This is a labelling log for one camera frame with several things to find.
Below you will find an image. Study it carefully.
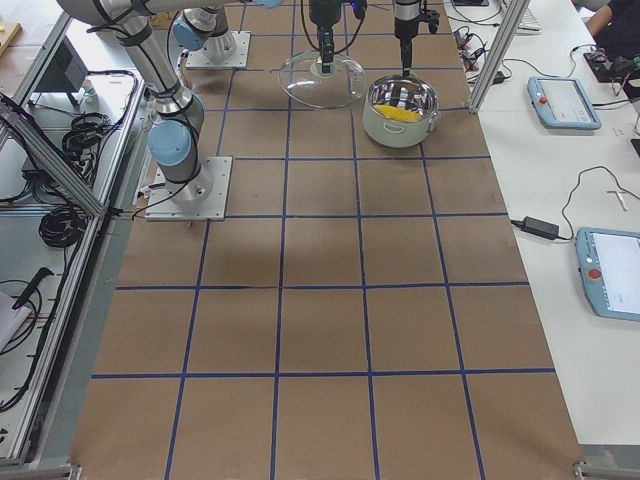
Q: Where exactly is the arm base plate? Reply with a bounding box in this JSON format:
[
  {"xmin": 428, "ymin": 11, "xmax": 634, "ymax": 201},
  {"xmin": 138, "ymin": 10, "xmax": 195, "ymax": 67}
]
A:
[
  {"xmin": 143, "ymin": 157, "xmax": 233, "ymax": 221},
  {"xmin": 186, "ymin": 30, "xmax": 251, "ymax": 70}
]

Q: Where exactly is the blue teach pendant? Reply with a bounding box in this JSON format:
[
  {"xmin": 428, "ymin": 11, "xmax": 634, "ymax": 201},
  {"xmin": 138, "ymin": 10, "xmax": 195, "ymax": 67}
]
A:
[
  {"xmin": 575, "ymin": 228, "xmax": 639, "ymax": 322},
  {"xmin": 527, "ymin": 77, "xmax": 602, "ymax": 131}
]

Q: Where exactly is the coiled black cable bundle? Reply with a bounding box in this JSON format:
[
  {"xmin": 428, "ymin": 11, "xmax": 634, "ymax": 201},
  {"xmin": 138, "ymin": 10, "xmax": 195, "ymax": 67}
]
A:
[{"xmin": 38, "ymin": 205, "xmax": 86, "ymax": 249}]

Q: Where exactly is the yellow corn cob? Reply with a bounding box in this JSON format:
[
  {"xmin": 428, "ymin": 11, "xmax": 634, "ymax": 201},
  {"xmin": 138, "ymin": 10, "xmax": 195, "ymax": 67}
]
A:
[{"xmin": 374, "ymin": 105, "xmax": 422, "ymax": 122}]

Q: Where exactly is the seated person in black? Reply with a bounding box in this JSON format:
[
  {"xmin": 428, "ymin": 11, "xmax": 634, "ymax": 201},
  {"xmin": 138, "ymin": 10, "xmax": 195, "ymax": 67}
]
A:
[{"xmin": 586, "ymin": 0, "xmax": 639, "ymax": 56}]

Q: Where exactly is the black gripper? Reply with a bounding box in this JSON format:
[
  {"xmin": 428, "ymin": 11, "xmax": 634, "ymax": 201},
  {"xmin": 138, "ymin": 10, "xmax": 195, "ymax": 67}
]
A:
[
  {"xmin": 309, "ymin": 0, "xmax": 342, "ymax": 75},
  {"xmin": 394, "ymin": 18, "xmax": 418, "ymax": 76}
]

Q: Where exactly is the black monitor on stand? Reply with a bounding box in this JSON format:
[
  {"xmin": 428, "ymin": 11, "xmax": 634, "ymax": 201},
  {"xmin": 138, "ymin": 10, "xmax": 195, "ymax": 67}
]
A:
[{"xmin": 35, "ymin": 36, "xmax": 88, "ymax": 107}]

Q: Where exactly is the far blue teach pendant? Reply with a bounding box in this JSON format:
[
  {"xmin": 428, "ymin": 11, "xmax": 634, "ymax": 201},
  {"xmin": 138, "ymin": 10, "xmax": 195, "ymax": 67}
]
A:
[{"xmin": 527, "ymin": 77, "xmax": 602, "ymax": 131}]

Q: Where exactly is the near blue teach pendant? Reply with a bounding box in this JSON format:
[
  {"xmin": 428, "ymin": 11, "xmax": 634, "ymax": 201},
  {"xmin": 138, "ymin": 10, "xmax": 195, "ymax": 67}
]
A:
[{"xmin": 575, "ymin": 228, "xmax": 639, "ymax": 322}]

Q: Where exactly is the pale green metal pot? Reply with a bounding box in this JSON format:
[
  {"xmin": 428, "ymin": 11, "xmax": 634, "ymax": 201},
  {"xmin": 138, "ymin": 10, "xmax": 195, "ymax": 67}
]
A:
[{"xmin": 362, "ymin": 75, "xmax": 440, "ymax": 148}]

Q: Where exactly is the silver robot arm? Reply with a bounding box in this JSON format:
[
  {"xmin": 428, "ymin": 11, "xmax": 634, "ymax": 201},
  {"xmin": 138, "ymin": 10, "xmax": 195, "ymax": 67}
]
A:
[
  {"xmin": 172, "ymin": 1, "xmax": 440, "ymax": 77},
  {"xmin": 59, "ymin": 1, "xmax": 228, "ymax": 219}
]

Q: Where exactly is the black power brick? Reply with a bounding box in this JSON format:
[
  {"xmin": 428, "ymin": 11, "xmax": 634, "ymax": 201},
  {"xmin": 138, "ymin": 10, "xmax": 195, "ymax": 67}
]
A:
[{"xmin": 520, "ymin": 216, "xmax": 559, "ymax": 240}]

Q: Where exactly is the brown paper table cover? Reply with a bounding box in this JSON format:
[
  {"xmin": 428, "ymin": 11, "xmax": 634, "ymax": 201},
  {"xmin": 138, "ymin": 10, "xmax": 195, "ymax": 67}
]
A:
[{"xmin": 71, "ymin": 3, "xmax": 581, "ymax": 479}]

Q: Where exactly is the aluminium frame post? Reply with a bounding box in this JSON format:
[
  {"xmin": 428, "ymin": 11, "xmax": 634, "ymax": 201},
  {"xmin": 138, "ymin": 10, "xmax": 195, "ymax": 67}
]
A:
[{"xmin": 468, "ymin": 0, "xmax": 529, "ymax": 113}]

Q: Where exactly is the glass pot lid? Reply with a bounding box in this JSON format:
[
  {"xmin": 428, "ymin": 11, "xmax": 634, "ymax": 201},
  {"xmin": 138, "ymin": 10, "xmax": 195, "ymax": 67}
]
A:
[{"xmin": 278, "ymin": 50, "xmax": 368, "ymax": 109}]

